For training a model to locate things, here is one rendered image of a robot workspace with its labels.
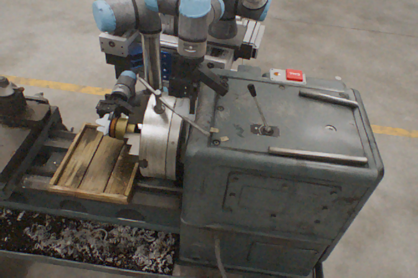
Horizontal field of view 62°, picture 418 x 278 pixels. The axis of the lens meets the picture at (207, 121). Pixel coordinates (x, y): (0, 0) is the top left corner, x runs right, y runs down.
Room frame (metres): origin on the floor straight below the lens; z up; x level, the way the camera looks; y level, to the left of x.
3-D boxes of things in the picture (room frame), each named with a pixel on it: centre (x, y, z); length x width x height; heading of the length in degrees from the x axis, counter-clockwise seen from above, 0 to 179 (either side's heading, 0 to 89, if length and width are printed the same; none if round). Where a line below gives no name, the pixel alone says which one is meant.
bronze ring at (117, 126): (0.88, 0.30, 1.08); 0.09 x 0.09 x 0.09; 87
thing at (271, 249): (0.88, -0.24, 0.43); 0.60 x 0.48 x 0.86; 87
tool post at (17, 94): (0.98, 0.77, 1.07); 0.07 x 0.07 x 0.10; 87
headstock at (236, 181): (0.88, -0.25, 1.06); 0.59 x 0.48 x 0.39; 87
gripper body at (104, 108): (1.00, 0.38, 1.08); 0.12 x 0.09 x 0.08; 177
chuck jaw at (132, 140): (0.79, 0.23, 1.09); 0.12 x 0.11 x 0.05; 177
